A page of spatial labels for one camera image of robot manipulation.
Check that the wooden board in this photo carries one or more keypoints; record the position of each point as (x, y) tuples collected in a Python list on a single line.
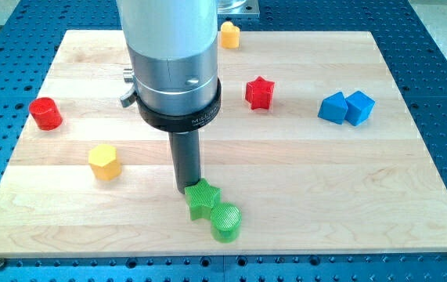
[(304, 185)]

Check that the green cylinder block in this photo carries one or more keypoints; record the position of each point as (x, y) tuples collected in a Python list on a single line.
[(225, 220)]

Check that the red cylinder block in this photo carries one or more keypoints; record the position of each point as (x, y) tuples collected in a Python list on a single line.
[(45, 113)]

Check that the red star block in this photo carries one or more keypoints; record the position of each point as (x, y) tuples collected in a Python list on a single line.
[(259, 93)]

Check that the yellow heart block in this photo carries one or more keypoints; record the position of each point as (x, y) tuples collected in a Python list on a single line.
[(230, 35)]

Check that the blue cube block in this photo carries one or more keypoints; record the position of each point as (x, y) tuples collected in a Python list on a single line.
[(359, 108)]

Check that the yellow hexagon block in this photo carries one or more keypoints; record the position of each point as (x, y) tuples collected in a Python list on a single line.
[(104, 162)]

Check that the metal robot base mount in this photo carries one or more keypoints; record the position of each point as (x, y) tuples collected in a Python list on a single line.
[(238, 8)]

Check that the green star block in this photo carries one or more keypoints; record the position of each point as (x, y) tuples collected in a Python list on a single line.
[(201, 198)]

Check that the blue pentagon block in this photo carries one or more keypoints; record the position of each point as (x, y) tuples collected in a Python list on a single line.
[(334, 108)]

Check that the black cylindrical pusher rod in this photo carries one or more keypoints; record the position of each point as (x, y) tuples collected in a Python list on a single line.
[(185, 151)]

